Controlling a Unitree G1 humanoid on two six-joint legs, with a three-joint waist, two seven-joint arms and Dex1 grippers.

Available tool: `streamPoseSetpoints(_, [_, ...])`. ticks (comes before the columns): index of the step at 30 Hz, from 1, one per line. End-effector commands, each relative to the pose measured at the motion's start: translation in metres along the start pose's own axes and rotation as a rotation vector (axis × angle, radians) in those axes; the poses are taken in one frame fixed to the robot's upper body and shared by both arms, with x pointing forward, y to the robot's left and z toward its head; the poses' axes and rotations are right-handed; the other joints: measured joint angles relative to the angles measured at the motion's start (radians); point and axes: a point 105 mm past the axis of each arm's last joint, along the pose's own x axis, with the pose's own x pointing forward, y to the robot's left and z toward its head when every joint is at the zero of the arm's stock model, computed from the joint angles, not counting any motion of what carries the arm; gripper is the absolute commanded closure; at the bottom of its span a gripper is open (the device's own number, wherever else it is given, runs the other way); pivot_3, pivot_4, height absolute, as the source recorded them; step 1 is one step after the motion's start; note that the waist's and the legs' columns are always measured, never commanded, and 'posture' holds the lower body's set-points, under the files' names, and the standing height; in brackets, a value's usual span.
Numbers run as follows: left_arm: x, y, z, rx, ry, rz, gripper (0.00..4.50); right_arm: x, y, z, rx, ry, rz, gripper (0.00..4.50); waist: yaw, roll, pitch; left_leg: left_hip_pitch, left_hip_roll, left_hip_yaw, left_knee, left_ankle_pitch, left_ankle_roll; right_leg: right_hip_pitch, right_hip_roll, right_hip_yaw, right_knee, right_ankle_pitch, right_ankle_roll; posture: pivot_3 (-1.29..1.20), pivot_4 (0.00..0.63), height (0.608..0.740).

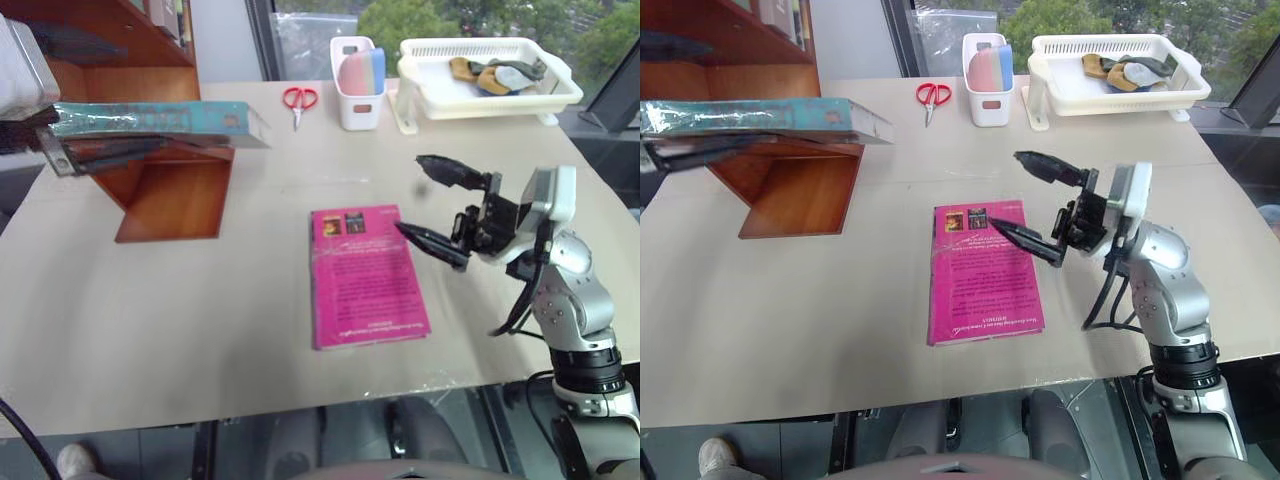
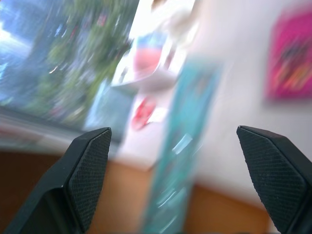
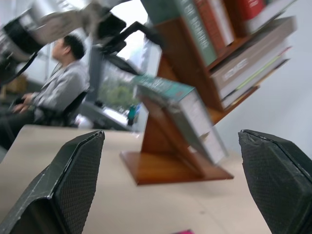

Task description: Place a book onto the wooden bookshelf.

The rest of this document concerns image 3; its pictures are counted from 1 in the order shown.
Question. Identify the person in grey jacket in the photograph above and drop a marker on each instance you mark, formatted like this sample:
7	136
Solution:
61	85

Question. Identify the pink object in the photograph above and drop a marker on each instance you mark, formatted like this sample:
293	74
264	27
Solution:
184	231

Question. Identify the teal covered book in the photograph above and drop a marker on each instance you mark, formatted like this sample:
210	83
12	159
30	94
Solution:
170	90

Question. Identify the large taupe book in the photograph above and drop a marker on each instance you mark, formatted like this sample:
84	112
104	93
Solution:
243	65

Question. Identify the wooden bookshelf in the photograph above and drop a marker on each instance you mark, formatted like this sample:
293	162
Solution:
170	168

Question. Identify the bright red book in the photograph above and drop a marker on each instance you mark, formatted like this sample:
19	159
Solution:
246	9

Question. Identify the teal bottle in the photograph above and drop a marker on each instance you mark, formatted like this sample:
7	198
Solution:
133	113

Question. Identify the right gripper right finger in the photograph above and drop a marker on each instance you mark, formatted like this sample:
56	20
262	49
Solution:
273	175

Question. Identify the cardboard box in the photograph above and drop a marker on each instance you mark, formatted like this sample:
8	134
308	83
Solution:
17	85

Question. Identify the thin white book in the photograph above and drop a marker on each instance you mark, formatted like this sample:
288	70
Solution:
243	93

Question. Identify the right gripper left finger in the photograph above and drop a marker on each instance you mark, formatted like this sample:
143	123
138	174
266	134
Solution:
73	175

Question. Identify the brown red book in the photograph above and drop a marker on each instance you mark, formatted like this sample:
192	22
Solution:
214	22

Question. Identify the black office chair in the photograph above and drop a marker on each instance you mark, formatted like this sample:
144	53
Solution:
73	107

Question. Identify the green spined book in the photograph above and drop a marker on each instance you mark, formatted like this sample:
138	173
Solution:
197	31

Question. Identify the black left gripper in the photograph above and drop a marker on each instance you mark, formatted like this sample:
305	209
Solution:
109	26

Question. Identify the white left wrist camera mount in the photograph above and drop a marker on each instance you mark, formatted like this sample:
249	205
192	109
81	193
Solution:
73	18

